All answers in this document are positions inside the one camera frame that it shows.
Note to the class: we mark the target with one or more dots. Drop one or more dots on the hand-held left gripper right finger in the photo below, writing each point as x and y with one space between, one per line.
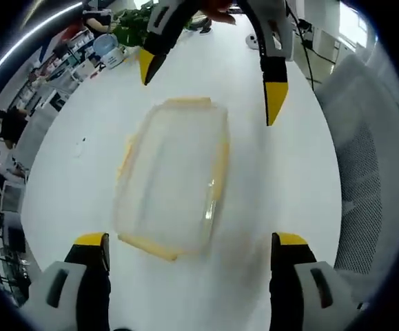
299 296

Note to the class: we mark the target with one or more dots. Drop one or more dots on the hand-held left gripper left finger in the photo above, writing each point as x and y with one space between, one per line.
82 296

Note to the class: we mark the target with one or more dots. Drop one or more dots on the clear plastic buckle container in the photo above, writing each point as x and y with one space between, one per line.
171 172

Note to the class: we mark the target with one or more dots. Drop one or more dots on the person's right hand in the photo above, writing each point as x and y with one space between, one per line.
220 10

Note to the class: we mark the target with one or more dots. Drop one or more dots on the small white device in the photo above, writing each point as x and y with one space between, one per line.
252 41

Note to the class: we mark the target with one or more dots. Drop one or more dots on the green potted plant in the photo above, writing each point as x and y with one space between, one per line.
130 24

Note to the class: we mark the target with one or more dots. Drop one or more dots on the black sneaker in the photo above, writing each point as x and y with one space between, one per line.
205 27

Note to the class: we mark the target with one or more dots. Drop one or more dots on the blue and white kettle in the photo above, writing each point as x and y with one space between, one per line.
111 57

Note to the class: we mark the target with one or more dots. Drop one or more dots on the white storage shelf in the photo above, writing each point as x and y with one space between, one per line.
61 62

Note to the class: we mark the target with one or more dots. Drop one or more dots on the white office chair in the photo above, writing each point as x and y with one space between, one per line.
13 196

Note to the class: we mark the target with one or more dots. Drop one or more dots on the grey mesh office chair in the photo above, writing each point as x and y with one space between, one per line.
354 172

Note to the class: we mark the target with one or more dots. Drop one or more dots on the ceiling light strip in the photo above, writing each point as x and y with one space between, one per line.
30 37

